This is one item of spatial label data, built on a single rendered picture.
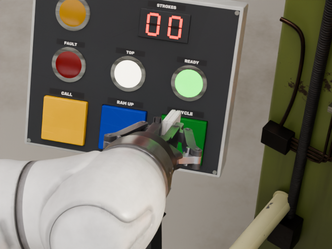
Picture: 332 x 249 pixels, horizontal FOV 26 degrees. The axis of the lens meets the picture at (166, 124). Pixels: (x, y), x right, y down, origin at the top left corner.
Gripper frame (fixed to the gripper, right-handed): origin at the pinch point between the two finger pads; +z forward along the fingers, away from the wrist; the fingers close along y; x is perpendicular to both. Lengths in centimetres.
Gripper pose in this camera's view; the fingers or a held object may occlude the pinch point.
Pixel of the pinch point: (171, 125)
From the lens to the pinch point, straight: 102.6
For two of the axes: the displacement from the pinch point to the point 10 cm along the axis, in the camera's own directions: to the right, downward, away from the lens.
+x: 1.1, -9.5, -2.8
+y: 9.7, 1.6, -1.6
